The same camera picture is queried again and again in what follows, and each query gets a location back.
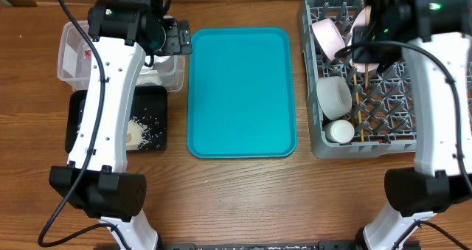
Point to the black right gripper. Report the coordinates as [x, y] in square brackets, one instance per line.
[369, 53]

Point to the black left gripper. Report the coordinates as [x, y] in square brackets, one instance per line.
[181, 40]

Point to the pink plate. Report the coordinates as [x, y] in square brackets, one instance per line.
[360, 20]

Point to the pink bowl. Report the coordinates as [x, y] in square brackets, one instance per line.
[328, 37]

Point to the white napkin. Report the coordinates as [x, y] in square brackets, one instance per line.
[152, 75]

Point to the grey bowl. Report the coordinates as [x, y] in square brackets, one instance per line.
[334, 97]

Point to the small white cup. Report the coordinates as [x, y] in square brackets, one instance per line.
[340, 131]

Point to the red snack wrapper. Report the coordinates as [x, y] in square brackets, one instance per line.
[87, 53]

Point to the rice pile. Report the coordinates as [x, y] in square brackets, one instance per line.
[147, 130]

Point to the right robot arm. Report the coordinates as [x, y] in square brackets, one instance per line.
[433, 37]

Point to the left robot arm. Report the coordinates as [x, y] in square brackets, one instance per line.
[123, 36]

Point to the grey dishwasher rack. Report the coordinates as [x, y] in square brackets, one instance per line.
[382, 114]

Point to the black tray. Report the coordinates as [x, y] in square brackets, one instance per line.
[153, 97]

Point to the teal serving tray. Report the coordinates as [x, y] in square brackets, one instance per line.
[241, 94]

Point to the clear plastic bin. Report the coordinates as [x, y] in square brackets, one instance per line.
[74, 68]

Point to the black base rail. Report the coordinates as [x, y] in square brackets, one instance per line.
[321, 245]

